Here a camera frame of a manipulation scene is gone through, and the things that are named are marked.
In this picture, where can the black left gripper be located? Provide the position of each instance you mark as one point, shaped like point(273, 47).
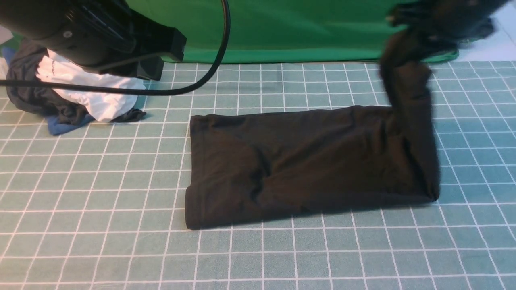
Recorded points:
point(108, 37)

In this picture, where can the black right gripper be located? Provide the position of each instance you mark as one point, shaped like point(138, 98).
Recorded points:
point(453, 21)

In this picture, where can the dark gray long-sleeved shirt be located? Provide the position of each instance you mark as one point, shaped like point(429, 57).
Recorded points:
point(256, 167)

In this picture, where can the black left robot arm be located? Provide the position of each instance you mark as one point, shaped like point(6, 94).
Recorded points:
point(36, 20)

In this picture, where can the dark gray crumpled garment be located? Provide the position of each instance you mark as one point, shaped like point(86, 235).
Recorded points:
point(33, 62)

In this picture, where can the green backdrop cloth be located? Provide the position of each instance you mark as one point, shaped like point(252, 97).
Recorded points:
point(273, 31)

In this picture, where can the green grid cutting mat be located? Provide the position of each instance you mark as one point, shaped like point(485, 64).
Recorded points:
point(102, 207)

